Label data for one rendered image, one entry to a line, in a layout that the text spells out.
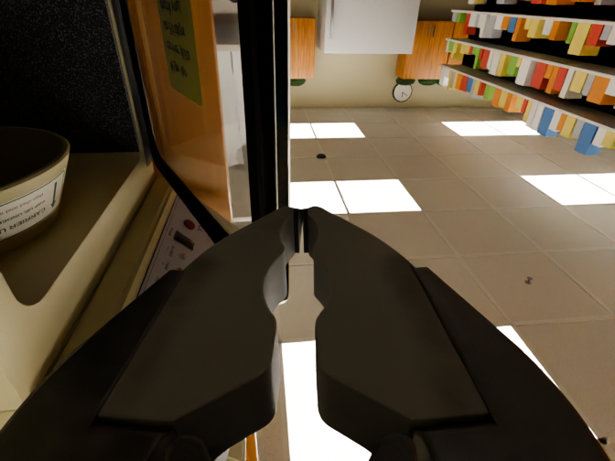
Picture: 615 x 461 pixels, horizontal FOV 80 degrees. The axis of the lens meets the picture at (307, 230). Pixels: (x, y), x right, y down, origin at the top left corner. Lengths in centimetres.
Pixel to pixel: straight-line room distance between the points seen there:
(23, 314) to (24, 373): 3
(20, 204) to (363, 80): 579
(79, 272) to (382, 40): 508
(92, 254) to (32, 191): 6
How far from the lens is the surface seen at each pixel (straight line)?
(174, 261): 39
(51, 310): 29
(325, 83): 588
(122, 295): 33
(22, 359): 27
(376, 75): 603
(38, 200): 33
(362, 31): 519
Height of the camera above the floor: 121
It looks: 32 degrees up
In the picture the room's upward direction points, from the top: 178 degrees counter-clockwise
